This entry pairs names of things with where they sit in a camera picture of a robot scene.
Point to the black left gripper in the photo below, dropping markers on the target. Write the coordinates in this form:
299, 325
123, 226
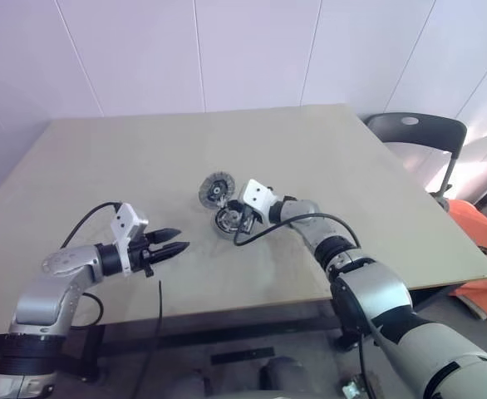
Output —
137, 255

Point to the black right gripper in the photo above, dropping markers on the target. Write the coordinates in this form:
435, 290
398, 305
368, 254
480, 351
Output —
249, 216

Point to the dark round wheel disc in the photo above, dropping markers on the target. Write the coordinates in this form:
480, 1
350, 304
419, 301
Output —
220, 232

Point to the grey round wheel disc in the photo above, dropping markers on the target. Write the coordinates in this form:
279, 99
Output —
210, 191

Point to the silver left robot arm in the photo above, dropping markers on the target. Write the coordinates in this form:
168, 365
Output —
56, 299

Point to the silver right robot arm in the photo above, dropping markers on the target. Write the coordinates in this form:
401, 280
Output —
376, 291

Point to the flat black bar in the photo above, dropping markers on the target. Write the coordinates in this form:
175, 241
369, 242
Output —
243, 355

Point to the dark grey rounded shape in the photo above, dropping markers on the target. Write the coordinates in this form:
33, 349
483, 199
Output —
285, 374

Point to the black plastic chair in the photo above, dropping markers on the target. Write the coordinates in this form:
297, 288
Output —
418, 133

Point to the grey caster wheel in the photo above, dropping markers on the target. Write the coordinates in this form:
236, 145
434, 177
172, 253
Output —
443, 200

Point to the orange cloth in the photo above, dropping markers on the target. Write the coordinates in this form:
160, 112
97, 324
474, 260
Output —
476, 224

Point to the small round bearing wheel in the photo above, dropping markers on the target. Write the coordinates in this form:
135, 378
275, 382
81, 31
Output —
485, 251

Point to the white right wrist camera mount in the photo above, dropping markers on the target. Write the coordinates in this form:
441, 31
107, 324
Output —
255, 193

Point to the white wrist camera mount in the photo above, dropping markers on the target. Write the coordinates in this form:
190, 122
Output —
124, 220
255, 193

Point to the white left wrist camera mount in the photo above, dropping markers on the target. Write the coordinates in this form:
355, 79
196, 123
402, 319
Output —
124, 220

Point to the black table frame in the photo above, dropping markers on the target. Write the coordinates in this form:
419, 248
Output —
235, 332

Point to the small metal bracket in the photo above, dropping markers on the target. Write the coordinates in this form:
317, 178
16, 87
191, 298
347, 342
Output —
353, 386

